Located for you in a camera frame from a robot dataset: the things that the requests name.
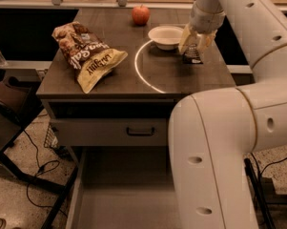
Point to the brown yellow chip bag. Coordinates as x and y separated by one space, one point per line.
89 56

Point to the black stand base right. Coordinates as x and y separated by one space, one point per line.
264 193

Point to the open middle drawer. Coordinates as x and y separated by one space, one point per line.
124 188

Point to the red apple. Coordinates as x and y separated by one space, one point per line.
140 15

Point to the white paper bowl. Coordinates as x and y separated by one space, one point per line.
166 38

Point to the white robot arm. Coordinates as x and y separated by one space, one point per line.
209 132

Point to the black rxbar chocolate bar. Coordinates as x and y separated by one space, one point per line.
191 55

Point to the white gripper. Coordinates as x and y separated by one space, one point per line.
205 22

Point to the closed upper drawer with handle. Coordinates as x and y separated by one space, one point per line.
132 132

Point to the dark side table left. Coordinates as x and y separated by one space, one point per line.
19 107

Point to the grey drawer cabinet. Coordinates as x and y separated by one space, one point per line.
146 84

